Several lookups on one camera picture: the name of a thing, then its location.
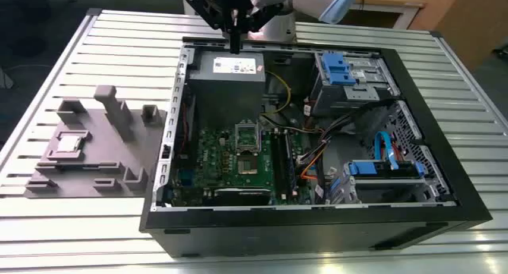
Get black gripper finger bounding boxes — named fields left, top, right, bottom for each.
left=235, top=2, right=288, bottom=55
left=185, top=0, right=237, bottom=54

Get silver CPU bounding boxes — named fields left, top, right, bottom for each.
left=55, top=135, right=86, bottom=153

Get CPU socket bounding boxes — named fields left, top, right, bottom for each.
left=235, top=153, right=263, bottom=176

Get white power supply label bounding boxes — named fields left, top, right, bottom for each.
left=213, top=56, right=257, bottom=75

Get blue plastic disk carrier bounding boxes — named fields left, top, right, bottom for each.
left=321, top=52, right=357, bottom=87

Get grey power supply unit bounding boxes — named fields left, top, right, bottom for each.
left=185, top=51, right=266, bottom=129

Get wooden desk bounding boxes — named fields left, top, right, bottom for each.
left=349, top=0, right=428, bottom=30

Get silver drive cage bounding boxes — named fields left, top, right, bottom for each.
left=310, top=50, right=401, bottom=116

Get black office chair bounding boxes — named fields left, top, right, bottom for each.
left=0, top=0, right=55, bottom=59

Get black RAM slot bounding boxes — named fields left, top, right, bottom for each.
left=286, top=130, right=302, bottom=197
left=277, top=130, right=293, bottom=199
left=270, top=130, right=288, bottom=199
left=281, top=130, right=298, bottom=198

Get green motherboard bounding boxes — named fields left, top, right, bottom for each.
left=169, top=127, right=316, bottom=207

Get wooden cabinet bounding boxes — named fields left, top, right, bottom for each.
left=408, top=0, right=508, bottom=73

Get grey parts rack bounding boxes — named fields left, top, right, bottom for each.
left=24, top=85, right=167, bottom=199

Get hard disk in blue carrier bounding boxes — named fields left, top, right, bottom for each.
left=348, top=162, right=425, bottom=180

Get blue motherboard connector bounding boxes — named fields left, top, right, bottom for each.
left=178, top=170, right=197, bottom=188

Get black graphics card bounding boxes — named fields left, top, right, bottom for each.
left=201, top=187, right=274, bottom=207

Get silver disk bay cage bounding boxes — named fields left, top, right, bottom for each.
left=340, top=160, right=456, bottom=205

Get black PC case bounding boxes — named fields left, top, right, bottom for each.
left=138, top=35, right=493, bottom=259

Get yellow wire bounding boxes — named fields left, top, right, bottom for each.
left=265, top=71, right=294, bottom=116

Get power supply wire bundle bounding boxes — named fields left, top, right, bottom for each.
left=259, top=113, right=325, bottom=135

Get black wire bundle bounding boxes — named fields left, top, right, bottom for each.
left=297, top=100, right=400, bottom=165

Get thin red wire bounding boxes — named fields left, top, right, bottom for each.
left=177, top=94, right=191, bottom=156

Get blue flat data wire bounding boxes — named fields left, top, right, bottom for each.
left=373, top=131, right=400, bottom=171

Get orange wire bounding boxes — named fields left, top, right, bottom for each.
left=300, top=150, right=320, bottom=181

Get blue plastic drive rail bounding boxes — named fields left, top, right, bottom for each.
left=324, top=178, right=344, bottom=205

